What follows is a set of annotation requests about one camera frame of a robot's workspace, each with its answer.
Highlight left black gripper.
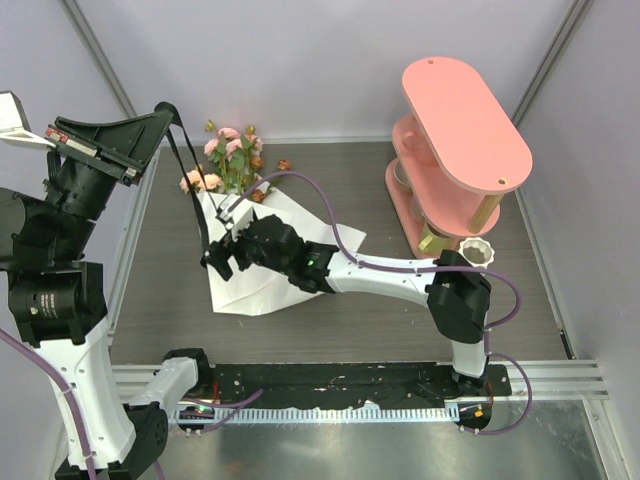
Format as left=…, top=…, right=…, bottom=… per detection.
left=50, top=106, right=175, bottom=253

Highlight black ribbon strap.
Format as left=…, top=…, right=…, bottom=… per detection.
left=167, top=119, right=224, bottom=256

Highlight white wrapping paper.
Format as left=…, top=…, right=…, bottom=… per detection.
left=197, top=188, right=367, bottom=316

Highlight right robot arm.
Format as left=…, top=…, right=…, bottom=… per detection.
left=201, top=215, right=492, bottom=395

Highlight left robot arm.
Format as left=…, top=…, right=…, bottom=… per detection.
left=1, top=92, right=213, bottom=479

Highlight pink rose bouquet flowers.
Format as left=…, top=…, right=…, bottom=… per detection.
left=179, top=120, right=265, bottom=195

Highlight white ribbed vase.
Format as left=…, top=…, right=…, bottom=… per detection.
left=458, top=237, right=495, bottom=269

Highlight yellow-green mug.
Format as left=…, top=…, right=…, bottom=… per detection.
left=417, top=222, right=458, bottom=257

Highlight pink cup on shelf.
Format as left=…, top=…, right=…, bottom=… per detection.
left=402, top=130, right=424, bottom=157

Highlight pink three-tier shelf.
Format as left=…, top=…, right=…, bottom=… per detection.
left=385, top=57, right=533, bottom=258

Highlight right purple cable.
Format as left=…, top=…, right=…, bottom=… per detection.
left=239, top=171, right=531, bottom=435

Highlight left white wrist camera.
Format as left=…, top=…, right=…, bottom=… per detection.
left=0, top=91, right=54, bottom=149

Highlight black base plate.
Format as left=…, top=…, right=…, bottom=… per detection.
left=210, top=362, right=512, bottom=410

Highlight white slotted cable duct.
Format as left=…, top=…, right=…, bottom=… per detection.
left=170, top=403, right=459, bottom=430

